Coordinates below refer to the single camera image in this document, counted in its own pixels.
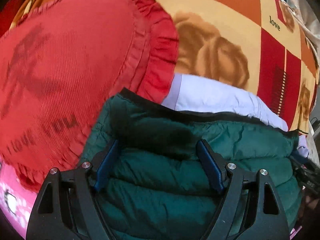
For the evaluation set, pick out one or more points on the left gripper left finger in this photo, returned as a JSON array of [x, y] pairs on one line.
[[102, 165]]

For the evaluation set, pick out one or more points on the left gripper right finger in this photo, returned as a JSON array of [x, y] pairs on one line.
[[213, 165]]

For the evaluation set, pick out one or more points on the dark green puffer jacket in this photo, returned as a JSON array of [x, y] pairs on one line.
[[157, 188]]

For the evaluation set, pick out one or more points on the lavender white garment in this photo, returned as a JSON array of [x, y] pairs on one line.
[[220, 99]]

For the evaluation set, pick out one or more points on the pink penguin blanket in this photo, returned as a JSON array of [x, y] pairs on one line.
[[16, 201]]

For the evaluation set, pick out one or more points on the red frilled cushion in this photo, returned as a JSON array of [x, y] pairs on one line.
[[62, 62]]

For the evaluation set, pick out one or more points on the red orange patterned bedspread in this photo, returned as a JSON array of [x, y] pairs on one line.
[[254, 45]]

